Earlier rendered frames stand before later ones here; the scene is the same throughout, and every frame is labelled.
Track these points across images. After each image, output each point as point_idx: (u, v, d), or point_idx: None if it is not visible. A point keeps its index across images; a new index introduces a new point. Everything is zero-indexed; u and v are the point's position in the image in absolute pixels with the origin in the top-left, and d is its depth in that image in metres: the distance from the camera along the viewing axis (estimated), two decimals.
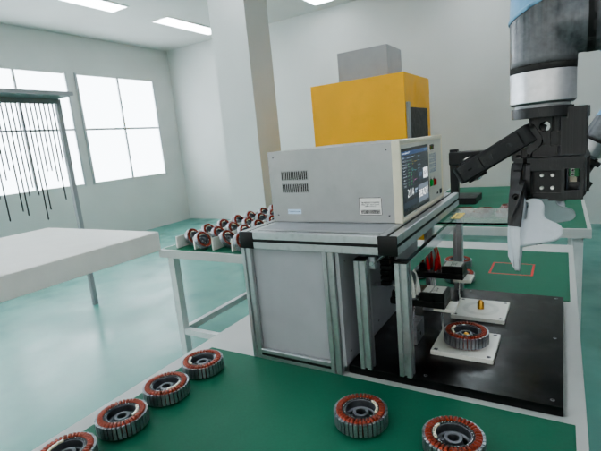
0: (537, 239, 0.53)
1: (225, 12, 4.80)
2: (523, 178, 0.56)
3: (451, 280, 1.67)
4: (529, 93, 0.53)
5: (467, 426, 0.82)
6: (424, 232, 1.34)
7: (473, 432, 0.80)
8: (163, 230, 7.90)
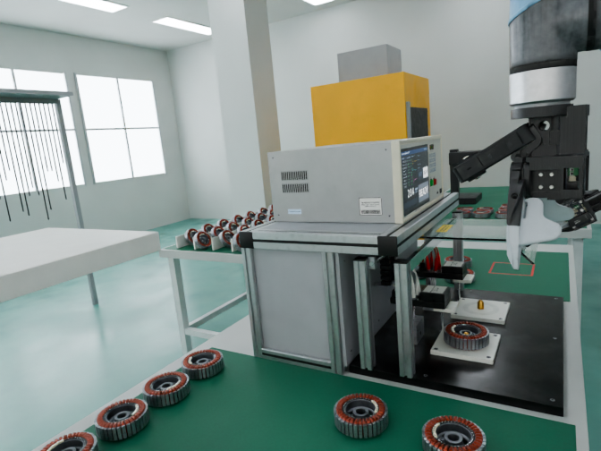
0: (537, 238, 0.53)
1: (225, 12, 4.80)
2: (522, 177, 0.56)
3: (451, 280, 1.67)
4: (528, 92, 0.53)
5: (467, 426, 0.82)
6: (406, 247, 1.18)
7: (473, 432, 0.80)
8: (163, 230, 7.90)
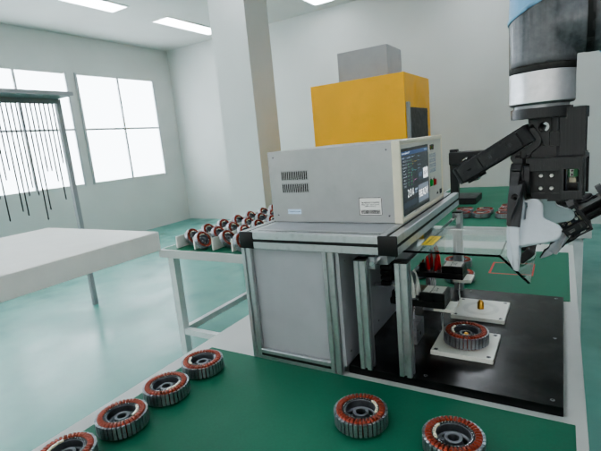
0: (537, 239, 0.53)
1: (225, 12, 4.80)
2: (522, 178, 0.56)
3: (451, 280, 1.67)
4: (528, 93, 0.53)
5: (467, 426, 0.82)
6: (388, 261, 1.06)
7: (473, 432, 0.80)
8: (163, 230, 7.90)
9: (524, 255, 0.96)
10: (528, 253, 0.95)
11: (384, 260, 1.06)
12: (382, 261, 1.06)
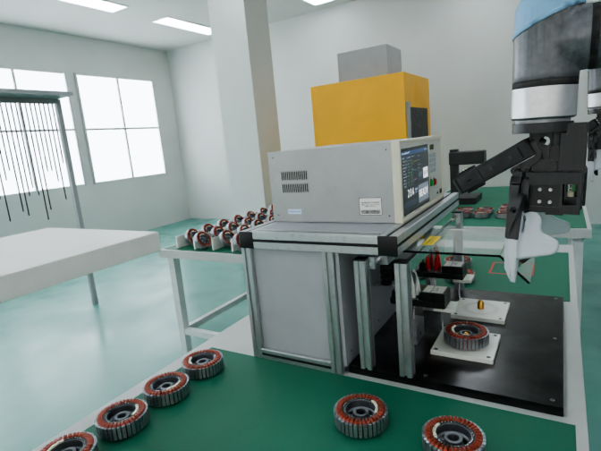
0: (534, 252, 0.54)
1: (225, 12, 4.80)
2: (521, 191, 0.57)
3: (451, 280, 1.67)
4: (530, 108, 0.54)
5: (467, 426, 0.82)
6: (388, 261, 1.06)
7: (473, 432, 0.80)
8: (163, 230, 7.90)
9: None
10: None
11: (384, 260, 1.06)
12: (382, 261, 1.06)
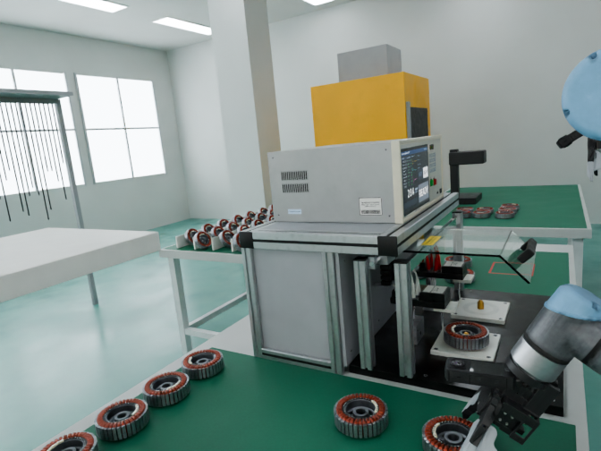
0: None
1: (225, 12, 4.80)
2: (494, 411, 0.73)
3: (451, 280, 1.67)
4: (533, 368, 0.69)
5: (467, 426, 0.82)
6: (388, 261, 1.06)
7: None
8: (163, 230, 7.90)
9: (524, 255, 0.96)
10: (528, 253, 0.95)
11: (384, 260, 1.06)
12: (382, 261, 1.06)
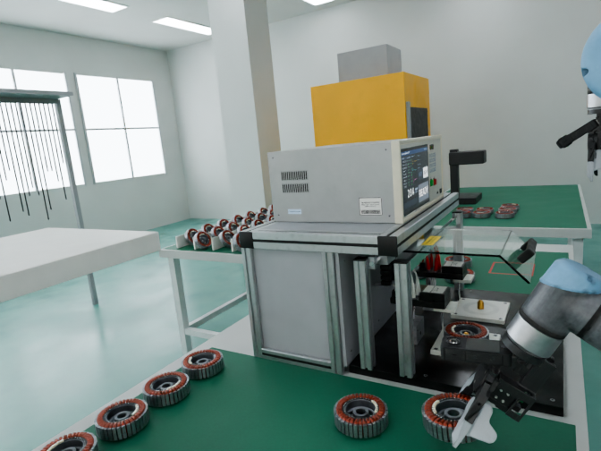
0: (478, 437, 0.72)
1: (225, 12, 4.80)
2: (489, 387, 0.72)
3: (451, 280, 1.67)
4: (529, 343, 0.68)
5: (467, 401, 0.81)
6: (388, 261, 1.06)
7: None
8: (163, 230, 7.90)
9: (524, 255, 0.96)
10: (528, 253, 0.95)
11: (384, 260, 1.06)
12: (382, 261, 1.06)
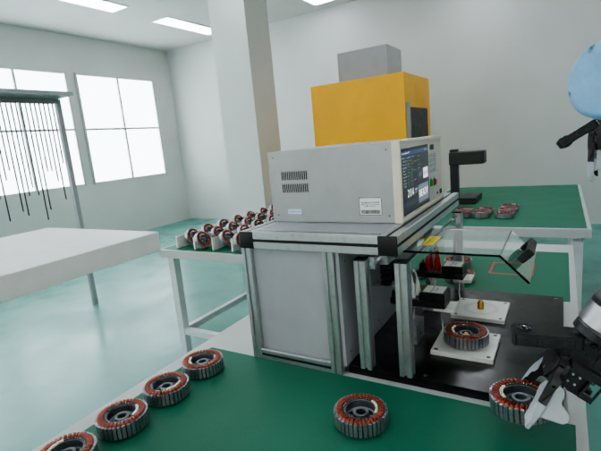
0: (552, 418, 0.75)
1: (225, 12, 4.80)
2: (562, 371, 0.76)
3: (451, 280, 1.67)
4: None
5: (533, 386, 0.84)
6: (388, 261, 1.06)
7: None
8: (163, 230, 7.90)
9: (524, 255, 0.96)
10: (528, 253, 0.95)
11: (384, 260, 1.06)
12: (382, 261, 1.06)
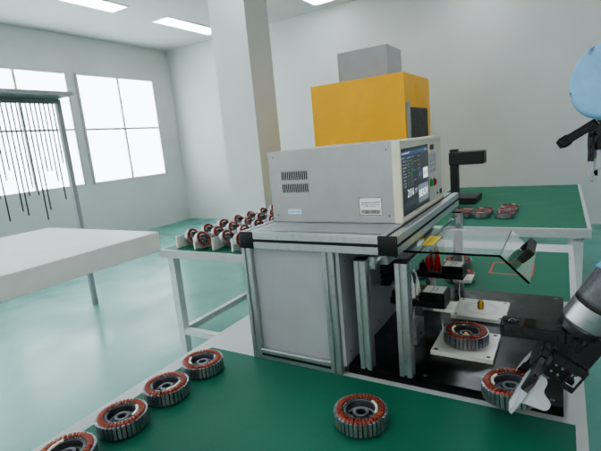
0: (533, 404, 0.81)
1: (225, 12, 4.80)
2: (545, 361, 0.81)
3: (451, 280, 1.67)
4: (582, 322, 0.76)
5: (523, 375, 0.89)
6: (388, 261, 1.06)
7: None
8: (163, 230, 7.90)
9: (524, 255, 0.96)
10: (528, 253, 0.95)
11: (384, 260, 1.06)
12: (382, 261, 1.06)
